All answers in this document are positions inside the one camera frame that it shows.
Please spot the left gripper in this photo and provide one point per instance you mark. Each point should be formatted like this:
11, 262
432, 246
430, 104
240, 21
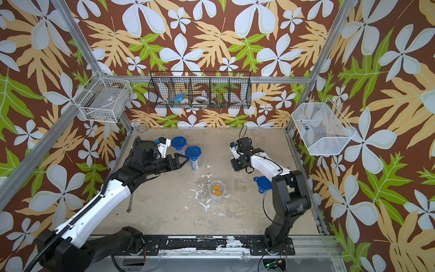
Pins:
176, 165

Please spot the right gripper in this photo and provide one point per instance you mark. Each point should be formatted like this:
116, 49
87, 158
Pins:
235, 167

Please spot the blue lid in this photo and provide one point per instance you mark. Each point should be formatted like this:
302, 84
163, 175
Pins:
193, 152
179, 143
263, 183

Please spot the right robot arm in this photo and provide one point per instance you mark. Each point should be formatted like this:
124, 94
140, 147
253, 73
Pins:
290, 192

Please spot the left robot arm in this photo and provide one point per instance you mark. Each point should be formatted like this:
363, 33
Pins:
69, 249

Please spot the blue lid behind cup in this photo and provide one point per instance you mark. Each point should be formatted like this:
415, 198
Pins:
263, 183

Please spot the glass jar corner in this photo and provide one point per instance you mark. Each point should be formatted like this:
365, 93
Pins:
140, 126

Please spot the small metal wrench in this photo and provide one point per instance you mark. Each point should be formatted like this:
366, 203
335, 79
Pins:
130, 203

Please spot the white mesh basket right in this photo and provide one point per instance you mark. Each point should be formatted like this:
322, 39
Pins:
323, 128

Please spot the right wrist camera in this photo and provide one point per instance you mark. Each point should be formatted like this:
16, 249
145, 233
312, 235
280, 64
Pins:
234, 150

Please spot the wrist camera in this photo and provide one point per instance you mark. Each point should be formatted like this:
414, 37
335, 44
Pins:
162, 145
234, 150

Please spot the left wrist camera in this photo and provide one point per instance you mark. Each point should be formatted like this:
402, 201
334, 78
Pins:
162, 145

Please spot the black wire basket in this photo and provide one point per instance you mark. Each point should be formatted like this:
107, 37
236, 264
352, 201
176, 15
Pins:
215, 90

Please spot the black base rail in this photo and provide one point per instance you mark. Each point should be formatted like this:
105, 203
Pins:
251, 245

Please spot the white wire basket left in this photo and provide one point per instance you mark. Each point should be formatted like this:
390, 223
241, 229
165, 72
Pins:
103, 99

